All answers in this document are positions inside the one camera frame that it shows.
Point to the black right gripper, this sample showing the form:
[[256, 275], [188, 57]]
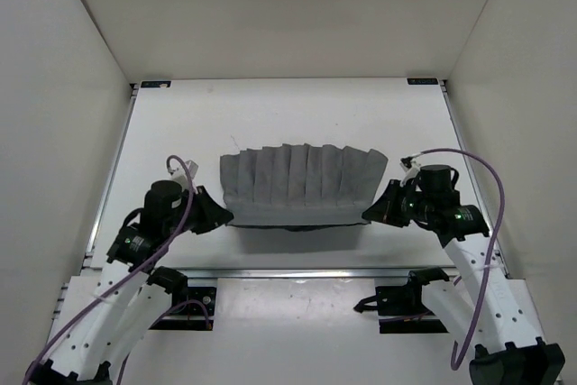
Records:
[[385, 211]]

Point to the blue label sticker left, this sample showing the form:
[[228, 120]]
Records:
[[155, 84]]

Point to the blue label sticker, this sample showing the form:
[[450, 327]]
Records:
[[422, 81], [155, 84]]

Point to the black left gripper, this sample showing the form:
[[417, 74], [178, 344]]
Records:
[[213, 213]]

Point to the loose grey thread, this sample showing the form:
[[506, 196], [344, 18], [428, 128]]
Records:
[[235, 143]]

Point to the grey pleated skirt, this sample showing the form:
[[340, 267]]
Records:
[[300, 187]]

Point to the blue label sticker right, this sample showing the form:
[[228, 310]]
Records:
[[422, 81]]

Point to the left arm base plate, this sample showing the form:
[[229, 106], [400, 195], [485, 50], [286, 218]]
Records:
[[192, 310]]

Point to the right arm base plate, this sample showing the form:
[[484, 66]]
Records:
[[400, 311]]

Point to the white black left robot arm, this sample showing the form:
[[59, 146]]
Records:
[[133, 292]]

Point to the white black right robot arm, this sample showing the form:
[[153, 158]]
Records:
[[478, 307]]

